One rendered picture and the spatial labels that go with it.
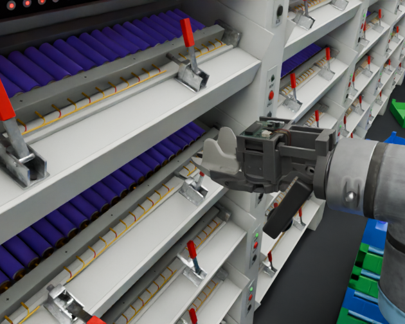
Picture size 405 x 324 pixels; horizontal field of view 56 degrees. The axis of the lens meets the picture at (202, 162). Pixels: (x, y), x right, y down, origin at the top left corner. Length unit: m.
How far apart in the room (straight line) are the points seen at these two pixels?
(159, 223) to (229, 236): 0.30
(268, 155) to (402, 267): 0.19
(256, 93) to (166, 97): 0.25
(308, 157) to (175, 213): 0.24
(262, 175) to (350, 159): 0.12
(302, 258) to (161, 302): 0.96
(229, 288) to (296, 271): 0.58
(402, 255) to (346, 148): 0.13
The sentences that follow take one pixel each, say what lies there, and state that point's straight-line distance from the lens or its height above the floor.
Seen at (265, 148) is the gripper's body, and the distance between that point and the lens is 0.47.
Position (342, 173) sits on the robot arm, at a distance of 0.45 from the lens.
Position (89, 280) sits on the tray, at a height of 0.74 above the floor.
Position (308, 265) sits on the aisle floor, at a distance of 1.58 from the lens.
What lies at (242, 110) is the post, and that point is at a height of 0.82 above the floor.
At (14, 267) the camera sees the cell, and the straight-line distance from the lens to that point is 0.51.
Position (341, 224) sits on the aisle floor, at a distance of 1.80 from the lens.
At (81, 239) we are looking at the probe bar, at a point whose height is 0.78.
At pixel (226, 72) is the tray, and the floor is 0.93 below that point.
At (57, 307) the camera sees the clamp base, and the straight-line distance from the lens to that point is 0.49.
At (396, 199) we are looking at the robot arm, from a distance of 0.44.
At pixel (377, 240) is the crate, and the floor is 0.50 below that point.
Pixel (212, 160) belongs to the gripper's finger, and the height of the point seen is 0.84.
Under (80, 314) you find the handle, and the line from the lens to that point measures 0.48.
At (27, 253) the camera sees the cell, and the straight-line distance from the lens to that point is 0.52.
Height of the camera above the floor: 1.12
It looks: 32 degrees down
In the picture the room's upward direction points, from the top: straight up
